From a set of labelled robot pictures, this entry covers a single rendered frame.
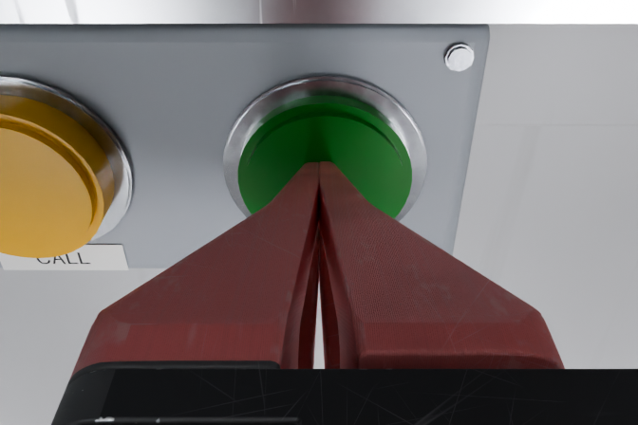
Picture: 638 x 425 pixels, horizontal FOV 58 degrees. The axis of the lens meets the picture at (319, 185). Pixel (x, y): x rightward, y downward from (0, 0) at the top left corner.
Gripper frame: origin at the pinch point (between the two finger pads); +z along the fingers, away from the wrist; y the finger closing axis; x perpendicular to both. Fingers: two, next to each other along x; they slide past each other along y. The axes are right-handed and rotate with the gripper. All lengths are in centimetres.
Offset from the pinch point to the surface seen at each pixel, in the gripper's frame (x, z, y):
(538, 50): 1.2, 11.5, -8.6
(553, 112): 3.9, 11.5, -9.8
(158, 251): 2.7, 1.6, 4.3
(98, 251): 2.7, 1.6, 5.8
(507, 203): 8.7, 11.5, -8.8
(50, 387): 22.9, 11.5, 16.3
